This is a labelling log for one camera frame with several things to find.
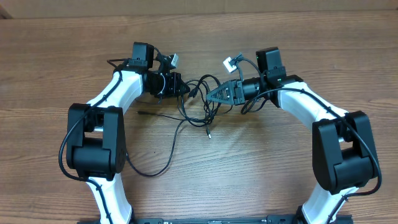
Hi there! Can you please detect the long black usb cable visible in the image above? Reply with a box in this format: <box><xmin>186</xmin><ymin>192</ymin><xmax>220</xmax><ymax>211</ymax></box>
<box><xmin>126</xmin><ymin>110</ymin><xmax>187</xmax><ymax>178</ymax></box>

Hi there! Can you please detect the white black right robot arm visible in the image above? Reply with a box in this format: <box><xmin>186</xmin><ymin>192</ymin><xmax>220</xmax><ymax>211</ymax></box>
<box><xmin>206</xmin><ymin>47</ymin><xmax>382</xmax><ymax>223</ymax></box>

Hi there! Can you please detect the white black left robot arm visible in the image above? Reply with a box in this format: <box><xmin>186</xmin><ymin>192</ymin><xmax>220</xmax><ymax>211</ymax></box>
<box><xmin>58</xmin><ymin>42</ymin><xmax>190</xmax><ymax>223</ymax></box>

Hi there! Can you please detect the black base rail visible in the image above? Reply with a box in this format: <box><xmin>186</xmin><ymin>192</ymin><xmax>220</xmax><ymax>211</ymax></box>
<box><xmin>77</xmin><ymin>214</ymin><xmax>312</xmax><ymax>224</ymax></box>

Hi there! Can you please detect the cardboard back wall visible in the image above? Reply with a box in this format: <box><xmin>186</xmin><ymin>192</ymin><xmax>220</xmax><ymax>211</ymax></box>
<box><xmin>1</xmin><ymin>0</ymin><xmax>397</xmax><ymax>19</ymax></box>

